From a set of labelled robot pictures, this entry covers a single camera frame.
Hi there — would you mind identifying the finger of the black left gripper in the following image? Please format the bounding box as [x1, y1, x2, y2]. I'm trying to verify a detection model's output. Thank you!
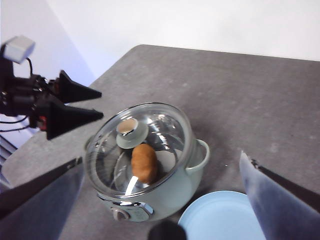
[46, 100, 104, 141]
[58, 70, 103, 104]

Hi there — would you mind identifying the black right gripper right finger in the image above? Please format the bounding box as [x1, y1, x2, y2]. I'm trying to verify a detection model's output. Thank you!
[239, 149, 320, 240]

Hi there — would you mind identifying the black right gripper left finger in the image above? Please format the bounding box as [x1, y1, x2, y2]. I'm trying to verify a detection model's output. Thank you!
[0, 156, 85, 240]

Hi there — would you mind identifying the glass lid with green knob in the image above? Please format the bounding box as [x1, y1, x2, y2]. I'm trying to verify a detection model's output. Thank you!
[84, 102, 195, 199]

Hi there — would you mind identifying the brown potato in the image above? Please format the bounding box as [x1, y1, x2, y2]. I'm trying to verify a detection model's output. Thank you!
[130, 143, 159, 184]

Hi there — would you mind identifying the light blue plate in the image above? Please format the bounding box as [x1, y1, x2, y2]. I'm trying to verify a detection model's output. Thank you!
[177, 190, 267, 240]

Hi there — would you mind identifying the pale green electric steamer pot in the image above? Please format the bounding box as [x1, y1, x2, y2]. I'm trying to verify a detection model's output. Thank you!
[84, 102, 210, 223]

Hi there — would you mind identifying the black camera cable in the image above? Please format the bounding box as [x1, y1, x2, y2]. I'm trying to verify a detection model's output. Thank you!
[24, 56, 35, 77]

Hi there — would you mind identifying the pale grey camera box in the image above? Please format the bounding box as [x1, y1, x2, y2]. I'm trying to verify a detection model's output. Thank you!
[4, 35, 36, 64]

